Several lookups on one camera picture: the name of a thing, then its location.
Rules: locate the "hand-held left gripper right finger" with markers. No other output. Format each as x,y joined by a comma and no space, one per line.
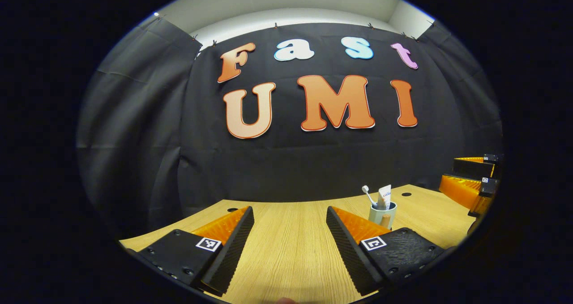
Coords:
347,254

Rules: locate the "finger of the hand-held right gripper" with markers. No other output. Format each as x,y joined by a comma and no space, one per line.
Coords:
474,167
461,190

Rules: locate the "white toothbrush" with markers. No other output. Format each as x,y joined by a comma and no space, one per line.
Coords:
368,194

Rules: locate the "black backdrop cloth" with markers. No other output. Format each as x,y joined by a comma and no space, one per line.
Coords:
291,169

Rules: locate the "white toothpaste tube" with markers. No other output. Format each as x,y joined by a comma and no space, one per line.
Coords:
385,195

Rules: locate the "wooden desktop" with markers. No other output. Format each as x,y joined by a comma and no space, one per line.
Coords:
291,250

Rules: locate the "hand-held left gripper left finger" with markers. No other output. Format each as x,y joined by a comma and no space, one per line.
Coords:
233,254

